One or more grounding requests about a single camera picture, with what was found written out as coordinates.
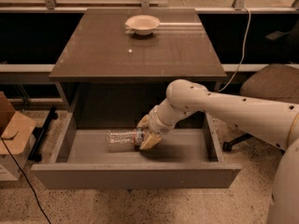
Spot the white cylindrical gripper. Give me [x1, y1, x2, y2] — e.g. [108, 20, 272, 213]
[137, 100, 184, 150]

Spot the clear plastic water bottle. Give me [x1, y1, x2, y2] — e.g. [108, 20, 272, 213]
[106, 129, 145, 152]

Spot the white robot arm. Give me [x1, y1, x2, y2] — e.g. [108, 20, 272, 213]
[138, 79, 299, 224]

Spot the open grey top drawer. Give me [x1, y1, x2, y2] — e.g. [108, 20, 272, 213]
[32, 113, 241, 189]

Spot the white bowl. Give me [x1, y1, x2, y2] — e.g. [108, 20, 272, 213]
[125, 15, 160, 35]

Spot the black bar on floor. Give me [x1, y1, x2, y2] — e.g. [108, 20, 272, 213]
[28, 106, 58, 161]

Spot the cardboard box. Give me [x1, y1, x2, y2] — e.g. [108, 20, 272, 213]
[0, 91, 36, 181]

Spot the black floor cable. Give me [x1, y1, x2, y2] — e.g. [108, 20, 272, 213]
[0, 136, 52, 224]

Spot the metal window frame rail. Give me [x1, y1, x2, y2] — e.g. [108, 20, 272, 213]
[0, 0, 299, 15]

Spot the white hanging cable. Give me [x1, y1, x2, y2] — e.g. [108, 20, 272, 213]
[218, 7, 252, 93]

